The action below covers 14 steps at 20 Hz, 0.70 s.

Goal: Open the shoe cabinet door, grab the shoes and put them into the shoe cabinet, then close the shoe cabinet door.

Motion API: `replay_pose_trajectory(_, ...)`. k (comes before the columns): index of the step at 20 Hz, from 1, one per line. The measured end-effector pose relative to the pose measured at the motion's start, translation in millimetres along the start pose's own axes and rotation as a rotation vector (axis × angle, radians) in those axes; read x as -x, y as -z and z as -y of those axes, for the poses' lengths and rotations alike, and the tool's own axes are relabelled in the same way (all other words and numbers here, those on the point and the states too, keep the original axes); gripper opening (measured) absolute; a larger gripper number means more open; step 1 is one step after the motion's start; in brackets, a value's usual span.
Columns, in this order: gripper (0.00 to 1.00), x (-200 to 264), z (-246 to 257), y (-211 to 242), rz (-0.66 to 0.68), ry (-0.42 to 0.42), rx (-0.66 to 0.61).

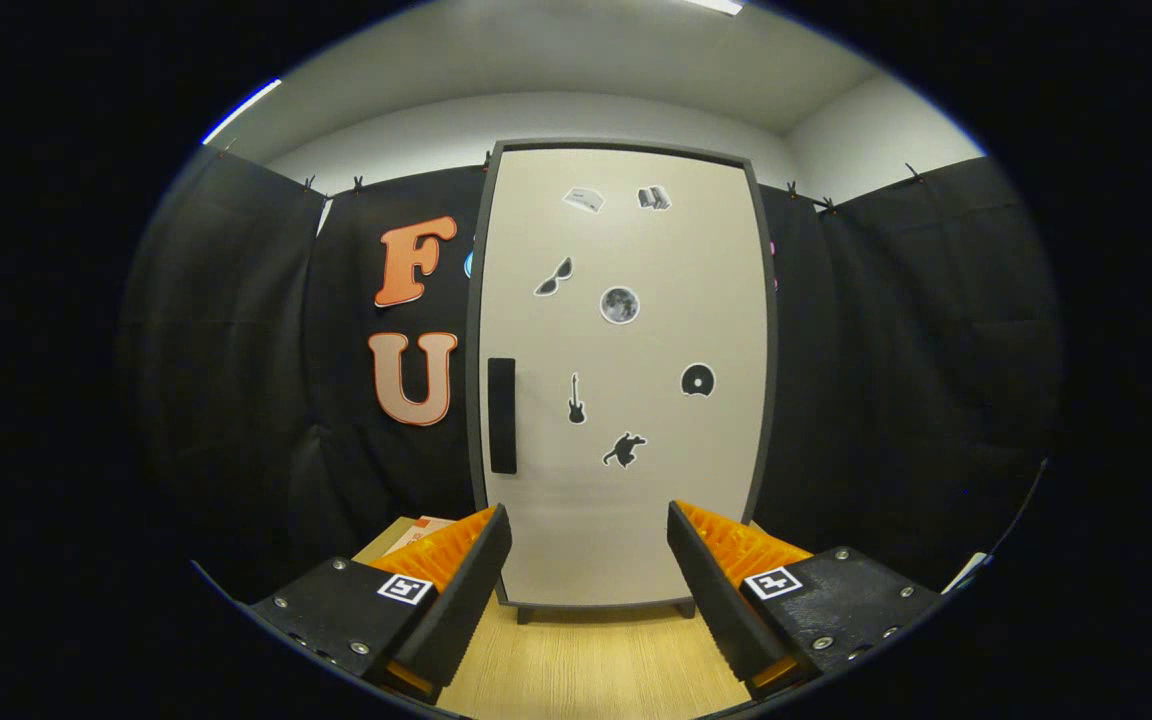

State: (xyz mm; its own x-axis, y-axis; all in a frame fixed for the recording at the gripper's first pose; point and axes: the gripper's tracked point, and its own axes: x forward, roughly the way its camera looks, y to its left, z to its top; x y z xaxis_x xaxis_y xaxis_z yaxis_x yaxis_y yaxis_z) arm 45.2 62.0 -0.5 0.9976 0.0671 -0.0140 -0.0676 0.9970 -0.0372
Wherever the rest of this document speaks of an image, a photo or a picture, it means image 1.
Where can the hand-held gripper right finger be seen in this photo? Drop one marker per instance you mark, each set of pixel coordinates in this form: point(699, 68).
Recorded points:
point(711, 600)

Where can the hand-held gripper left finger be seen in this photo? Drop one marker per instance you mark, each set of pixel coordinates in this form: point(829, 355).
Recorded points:
point(466, 600)

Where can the beige shoe cabinet door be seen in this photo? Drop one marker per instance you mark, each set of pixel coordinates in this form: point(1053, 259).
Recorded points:
point(656, 500)

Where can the dark grey shoe cabinet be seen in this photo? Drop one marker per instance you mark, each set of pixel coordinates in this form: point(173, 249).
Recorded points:
point(472, 300)

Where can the stack of books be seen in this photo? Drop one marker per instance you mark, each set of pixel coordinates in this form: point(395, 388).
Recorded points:
point(416, 530)

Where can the black backdrop cloth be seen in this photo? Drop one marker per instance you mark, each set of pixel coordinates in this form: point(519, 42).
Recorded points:
point(916, 380)

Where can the black metal stand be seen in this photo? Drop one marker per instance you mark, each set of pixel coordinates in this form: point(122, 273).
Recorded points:
point(1021, 505)

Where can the ceiling light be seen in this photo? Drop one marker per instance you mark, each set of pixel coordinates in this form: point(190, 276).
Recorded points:
point(716, 5)

